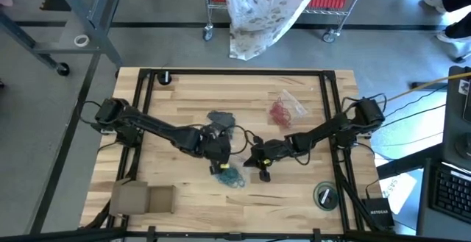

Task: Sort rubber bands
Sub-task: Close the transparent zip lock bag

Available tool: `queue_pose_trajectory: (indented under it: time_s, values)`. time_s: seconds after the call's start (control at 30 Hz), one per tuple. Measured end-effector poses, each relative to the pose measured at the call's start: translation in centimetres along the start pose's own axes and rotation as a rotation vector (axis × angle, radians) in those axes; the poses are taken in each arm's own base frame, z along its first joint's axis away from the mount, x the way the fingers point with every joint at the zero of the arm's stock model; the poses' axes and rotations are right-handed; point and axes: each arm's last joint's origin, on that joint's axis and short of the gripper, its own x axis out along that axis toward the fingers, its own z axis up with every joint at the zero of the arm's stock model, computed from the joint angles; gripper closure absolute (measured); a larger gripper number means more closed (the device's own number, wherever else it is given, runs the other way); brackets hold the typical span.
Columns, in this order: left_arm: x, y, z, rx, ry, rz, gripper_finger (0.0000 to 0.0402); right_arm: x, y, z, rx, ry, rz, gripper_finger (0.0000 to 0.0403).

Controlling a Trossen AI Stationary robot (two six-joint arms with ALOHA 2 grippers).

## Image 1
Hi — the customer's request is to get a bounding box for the black round puck white label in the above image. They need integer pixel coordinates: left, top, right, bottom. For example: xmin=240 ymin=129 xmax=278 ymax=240
xmin=156 ymin=71 xmax=173 ymax=86
xmin=316 ymin=185 xmax=336 ymax=209

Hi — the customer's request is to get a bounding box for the white printed paper sheet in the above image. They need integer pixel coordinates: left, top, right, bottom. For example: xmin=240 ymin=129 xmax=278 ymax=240
xmin=378 ymin=171 xmax=419 ymax=216

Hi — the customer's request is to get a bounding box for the metal wire rack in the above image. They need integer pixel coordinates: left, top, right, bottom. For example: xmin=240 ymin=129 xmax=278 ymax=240
xmin=201 ymin=0 xmax=373 ymax=44

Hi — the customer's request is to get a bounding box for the black keyboard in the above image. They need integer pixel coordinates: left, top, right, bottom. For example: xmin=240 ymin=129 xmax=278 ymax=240
xmin=431 ymin=163 xmax=471 ymax=225

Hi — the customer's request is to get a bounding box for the open cardboard box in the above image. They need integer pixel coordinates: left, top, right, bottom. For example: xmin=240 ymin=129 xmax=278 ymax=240
xmin=109 ymin=178 xmax=177 ymax=216

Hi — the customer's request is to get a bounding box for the person's shoe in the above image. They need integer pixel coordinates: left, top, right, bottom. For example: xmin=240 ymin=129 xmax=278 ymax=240
xmin=422 ymin=0 xmax=449 ymax=15
xmin=436 ymin=31 xmax=465 ymax=45

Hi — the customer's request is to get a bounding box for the grey chair base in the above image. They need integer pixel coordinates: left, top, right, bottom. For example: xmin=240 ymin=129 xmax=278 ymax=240
xmin=450 ymin=41 xmax=471 ymax=65

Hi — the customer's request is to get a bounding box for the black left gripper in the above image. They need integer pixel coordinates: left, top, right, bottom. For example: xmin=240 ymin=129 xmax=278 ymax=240
xmin=199 ymin=134 xmax=233 ymax=176

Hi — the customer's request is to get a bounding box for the wooden workbench grey steel frame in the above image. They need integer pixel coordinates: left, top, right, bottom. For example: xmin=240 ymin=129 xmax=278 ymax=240
xmin=0 ymin=0 xmax=127 ymax=76

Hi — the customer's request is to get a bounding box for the black wide rubber band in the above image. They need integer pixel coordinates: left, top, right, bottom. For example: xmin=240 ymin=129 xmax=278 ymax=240
xmin=220 ymin=111 xmax=237 ymax=140
xmin=206 ymin=111 xmax=226 ymax=129

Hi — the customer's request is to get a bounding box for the black network switch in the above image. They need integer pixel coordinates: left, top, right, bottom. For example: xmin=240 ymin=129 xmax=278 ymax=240
xmin=361 ymin=196 xmax=395 ymax=229

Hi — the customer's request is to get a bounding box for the grey computer desk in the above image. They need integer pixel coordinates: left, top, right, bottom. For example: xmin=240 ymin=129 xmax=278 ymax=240
xmin=375 ymin=142 xmax=471 ymax=242

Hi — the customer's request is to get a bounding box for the white floral cloth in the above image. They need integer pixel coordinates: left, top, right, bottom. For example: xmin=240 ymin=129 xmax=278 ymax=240
xmin=220 ymin=0 xmax=325 ymax=61

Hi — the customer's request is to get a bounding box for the yellow cable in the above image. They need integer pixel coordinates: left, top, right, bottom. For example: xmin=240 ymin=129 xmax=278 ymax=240
xmin=386 ymin=71 xmax=471 ymax=102

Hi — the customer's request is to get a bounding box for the teal thin rubber bands tangle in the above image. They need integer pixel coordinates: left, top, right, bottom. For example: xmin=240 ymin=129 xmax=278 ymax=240
xmin=215 ymin=167 xmax=247 ymax=190

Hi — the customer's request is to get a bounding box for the dark computer monitor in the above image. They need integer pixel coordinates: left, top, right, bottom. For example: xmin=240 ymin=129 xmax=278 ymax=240
xmin=442 ymin=66 xmax=471 ymax=171

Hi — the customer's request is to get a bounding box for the green tape roll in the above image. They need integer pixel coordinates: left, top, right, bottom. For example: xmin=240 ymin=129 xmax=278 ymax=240
xmin=312 ymin=181 xmax=339 ymax=213

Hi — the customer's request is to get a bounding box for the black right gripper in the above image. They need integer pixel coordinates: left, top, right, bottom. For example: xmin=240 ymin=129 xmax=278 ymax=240
xmin=242 ymin=138 xmax=296 ymax=183

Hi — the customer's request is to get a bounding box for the white tape roll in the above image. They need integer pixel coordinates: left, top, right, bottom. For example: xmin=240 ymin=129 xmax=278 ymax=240
xmin=73 ymin=33 xmax=91 ymax=49

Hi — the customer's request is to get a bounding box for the red thin rubber bands tangle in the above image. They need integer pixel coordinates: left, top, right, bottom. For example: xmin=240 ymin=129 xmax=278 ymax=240
xmin=269 ymin=100 xmax=294 ymax=128

